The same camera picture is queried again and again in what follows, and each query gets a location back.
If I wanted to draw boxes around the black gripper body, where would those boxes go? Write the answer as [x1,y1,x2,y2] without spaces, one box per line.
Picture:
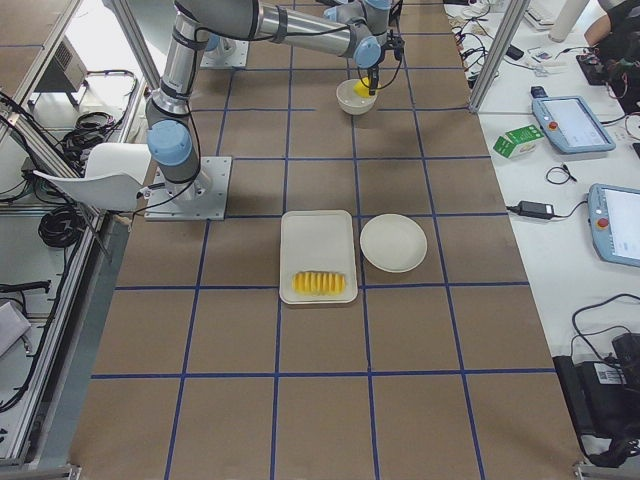
[369,30,404,68]

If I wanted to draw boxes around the yellow lemon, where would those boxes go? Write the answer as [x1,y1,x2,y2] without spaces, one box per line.
[353,79,378,98]

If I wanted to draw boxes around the white ceramic bowl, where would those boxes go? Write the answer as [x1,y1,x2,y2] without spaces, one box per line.
[336,79,377,116]

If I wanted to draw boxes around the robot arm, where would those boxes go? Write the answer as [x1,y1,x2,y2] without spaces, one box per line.
[146,1,404,202]

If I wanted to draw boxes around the green white carton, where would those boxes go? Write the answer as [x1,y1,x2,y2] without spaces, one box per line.
[493,124,544,159]

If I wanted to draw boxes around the cream round plate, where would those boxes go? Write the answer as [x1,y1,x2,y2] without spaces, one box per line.
[360,214,428,273]

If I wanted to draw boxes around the cream rectangular tray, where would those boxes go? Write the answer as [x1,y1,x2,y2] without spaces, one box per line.
[279,210,358,305]

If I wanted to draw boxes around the far blue teach pendant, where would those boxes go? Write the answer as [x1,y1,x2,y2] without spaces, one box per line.
[531,96,616,154]

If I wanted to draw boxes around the blue teach pendant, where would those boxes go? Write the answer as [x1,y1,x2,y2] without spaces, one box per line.
[531,96,616,154]
[587,184,639,267]

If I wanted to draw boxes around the sliced yellow fruit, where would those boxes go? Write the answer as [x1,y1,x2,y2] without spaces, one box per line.
[292,271,346,296]

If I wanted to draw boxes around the black power adapter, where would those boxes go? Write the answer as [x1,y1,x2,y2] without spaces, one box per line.
[506,200,555,220]

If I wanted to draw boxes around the near blue teach pendant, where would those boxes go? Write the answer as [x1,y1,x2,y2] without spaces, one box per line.
[587,184,639,267]

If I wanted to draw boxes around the aluminium frame post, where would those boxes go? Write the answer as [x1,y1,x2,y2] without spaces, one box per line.
[468,0,530,113]

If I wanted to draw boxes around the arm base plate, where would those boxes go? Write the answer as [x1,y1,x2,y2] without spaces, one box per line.
[200,35,249,70]
[143,156,232,221]

